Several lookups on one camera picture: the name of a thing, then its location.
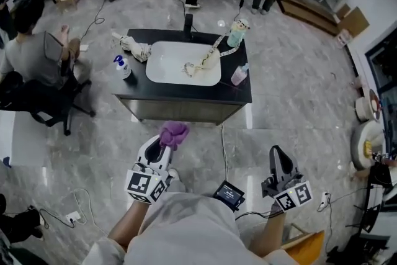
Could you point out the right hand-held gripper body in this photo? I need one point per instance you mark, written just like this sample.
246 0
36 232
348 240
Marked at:
293 195

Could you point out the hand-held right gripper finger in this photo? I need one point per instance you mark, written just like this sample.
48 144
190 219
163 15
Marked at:
293 169
272 167

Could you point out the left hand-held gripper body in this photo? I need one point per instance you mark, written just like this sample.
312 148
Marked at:
138 184

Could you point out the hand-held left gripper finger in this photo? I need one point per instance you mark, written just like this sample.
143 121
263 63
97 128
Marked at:
142 156
167 161

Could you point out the purple cloth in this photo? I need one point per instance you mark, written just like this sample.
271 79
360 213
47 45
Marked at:
173 132

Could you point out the person's left forearm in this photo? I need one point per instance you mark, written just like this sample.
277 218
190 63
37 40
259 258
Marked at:
130 223

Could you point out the person's right forearm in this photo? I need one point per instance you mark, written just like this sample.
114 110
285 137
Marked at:
268 236

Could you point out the dark wooden sink cabinet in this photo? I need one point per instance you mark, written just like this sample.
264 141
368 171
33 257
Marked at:
139 90

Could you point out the person's left white shoe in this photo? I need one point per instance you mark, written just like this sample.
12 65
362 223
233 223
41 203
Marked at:
174 173

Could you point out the white power strip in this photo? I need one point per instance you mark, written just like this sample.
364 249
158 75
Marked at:
73 217
324 199

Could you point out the person's white shirt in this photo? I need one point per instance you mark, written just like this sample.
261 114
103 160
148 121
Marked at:
186 232

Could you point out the white round ceramic basin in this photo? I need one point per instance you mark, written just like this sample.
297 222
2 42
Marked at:
363 107
359 139

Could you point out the white pump bottle blue cap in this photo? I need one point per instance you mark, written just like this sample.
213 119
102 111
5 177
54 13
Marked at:
124 69

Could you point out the white sink basin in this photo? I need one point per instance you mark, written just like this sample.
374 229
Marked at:
167 65

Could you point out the pink pump bottle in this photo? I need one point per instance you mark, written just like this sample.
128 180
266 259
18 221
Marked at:
238 76

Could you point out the black office chair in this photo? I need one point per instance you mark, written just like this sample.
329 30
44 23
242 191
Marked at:
46 102

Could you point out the white bathtub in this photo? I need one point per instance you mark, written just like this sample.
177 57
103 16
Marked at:
24 139

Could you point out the black bag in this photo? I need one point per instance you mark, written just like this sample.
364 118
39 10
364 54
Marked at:
21 223

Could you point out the black faucet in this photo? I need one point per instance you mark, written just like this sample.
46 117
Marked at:
188 26

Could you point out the white box red label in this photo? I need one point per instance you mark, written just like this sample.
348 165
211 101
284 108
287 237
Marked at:
344 38

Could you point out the wooden platform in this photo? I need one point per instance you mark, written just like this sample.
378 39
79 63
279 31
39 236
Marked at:
310 14

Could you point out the cardboard box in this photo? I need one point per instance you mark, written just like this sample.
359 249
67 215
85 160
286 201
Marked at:
356 23

